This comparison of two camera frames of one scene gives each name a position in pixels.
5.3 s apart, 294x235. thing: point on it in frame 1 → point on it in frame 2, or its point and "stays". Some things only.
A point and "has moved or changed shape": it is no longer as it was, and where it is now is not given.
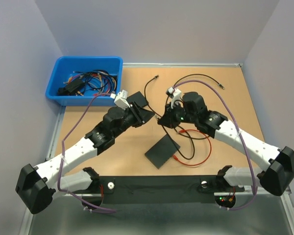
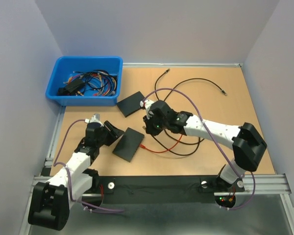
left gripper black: x=140 y=116 → x=114 y=133
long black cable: x=170 y=139 has moved or changed shape
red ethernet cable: x=183 y=130 → x=143 y=147
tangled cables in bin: x=92 y=83 stays
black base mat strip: x=201 y=190 stays
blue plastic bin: x=63 y=67 stays
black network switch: x=162 y=151 → x=128 y=145
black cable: x=172 y=86 → x=224 y=91
